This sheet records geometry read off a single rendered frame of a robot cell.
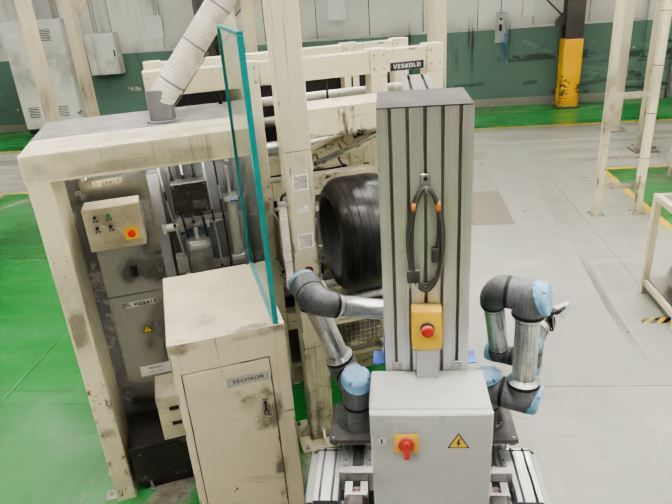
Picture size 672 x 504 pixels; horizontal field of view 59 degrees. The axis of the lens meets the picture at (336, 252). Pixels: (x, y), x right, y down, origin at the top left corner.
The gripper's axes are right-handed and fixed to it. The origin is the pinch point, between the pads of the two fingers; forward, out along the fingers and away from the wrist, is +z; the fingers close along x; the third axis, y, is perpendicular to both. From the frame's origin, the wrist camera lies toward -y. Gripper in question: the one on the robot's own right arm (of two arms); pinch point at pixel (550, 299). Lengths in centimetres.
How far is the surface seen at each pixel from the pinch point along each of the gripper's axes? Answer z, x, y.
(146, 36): 643, -880, -184
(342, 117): 24, -99, -80
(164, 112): -35, -156, -100
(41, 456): -96, -262, 71
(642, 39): 1040, -58, -9
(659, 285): 223, 25, 97
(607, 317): 185, -6, 106
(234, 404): -105, -86, -4
